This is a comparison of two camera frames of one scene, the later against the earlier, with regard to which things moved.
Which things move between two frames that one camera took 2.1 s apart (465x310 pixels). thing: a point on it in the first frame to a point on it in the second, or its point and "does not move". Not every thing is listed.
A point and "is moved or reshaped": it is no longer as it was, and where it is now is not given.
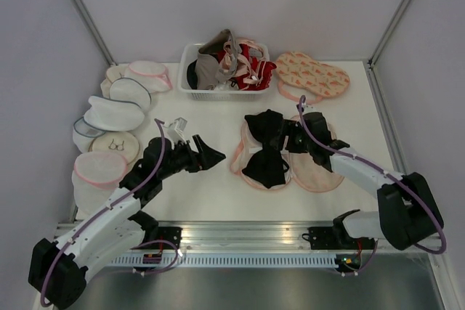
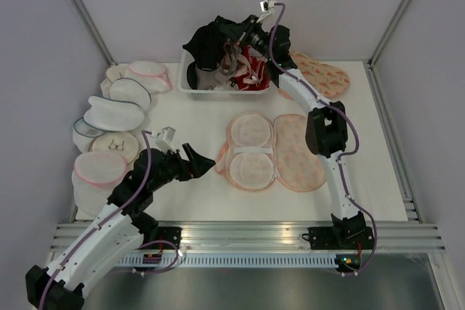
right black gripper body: [296, 141] to [251, 35]
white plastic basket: [189, 52] does not move
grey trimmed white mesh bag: [127, 89] does not move
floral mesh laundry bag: [305, 174] is moved or reshaped
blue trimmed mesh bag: [83, 134] does not move
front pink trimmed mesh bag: [96, 176] does not move
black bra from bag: [268, 128] to [206, 45]
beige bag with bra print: [118, 142] does not move
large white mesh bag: [110, 115] does not move
